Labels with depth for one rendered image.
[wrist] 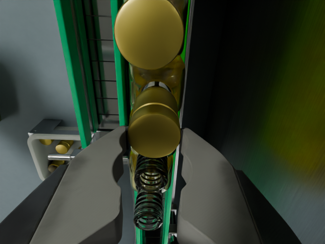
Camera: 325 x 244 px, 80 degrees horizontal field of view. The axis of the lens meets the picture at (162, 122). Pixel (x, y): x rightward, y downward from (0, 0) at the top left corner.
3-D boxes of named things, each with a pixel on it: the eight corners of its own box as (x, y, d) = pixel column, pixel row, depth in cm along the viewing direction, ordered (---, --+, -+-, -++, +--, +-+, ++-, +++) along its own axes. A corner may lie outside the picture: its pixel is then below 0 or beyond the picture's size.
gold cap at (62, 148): (63, 145, 60) (56, 154, 56) (60, 135, 59) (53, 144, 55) (74, 145, 60) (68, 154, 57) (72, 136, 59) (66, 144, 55)
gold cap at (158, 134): (175, 127, 17) (180, 160, 13) (134, 126, 17) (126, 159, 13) (179, 87, 15) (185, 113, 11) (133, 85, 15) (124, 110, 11)
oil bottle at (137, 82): (172, 69, 38) (183, 124, 20) (143, 68, 38) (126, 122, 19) (174, 38, 35) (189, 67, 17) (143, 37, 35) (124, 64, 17)
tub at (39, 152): (121, 166, 67) (116, 186, 59) (54, 164, 66) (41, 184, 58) (118, 121, 58) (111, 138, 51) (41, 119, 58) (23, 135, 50)
